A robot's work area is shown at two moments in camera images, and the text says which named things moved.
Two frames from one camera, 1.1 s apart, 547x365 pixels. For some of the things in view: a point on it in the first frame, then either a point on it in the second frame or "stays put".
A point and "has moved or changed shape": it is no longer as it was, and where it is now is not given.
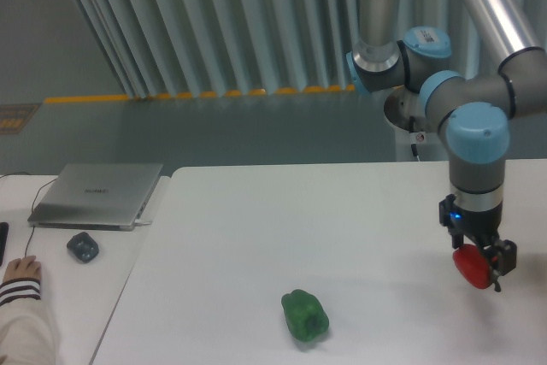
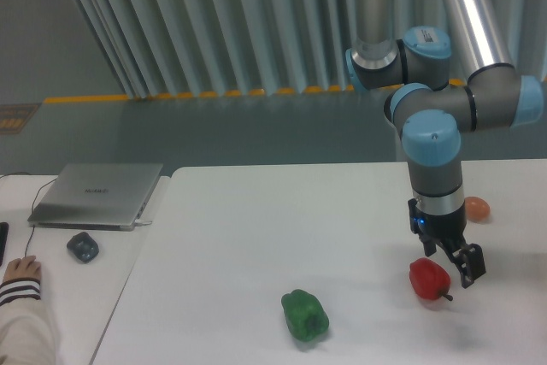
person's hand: x=26 y=267 stays put
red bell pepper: x=473 y=266 has moved or changed shape
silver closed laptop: x=96 y=196 stays put
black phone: x=4 y=230 stays put
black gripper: x=481 y=226 -> x=448 y=229
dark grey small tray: x=83 y=247 stays put
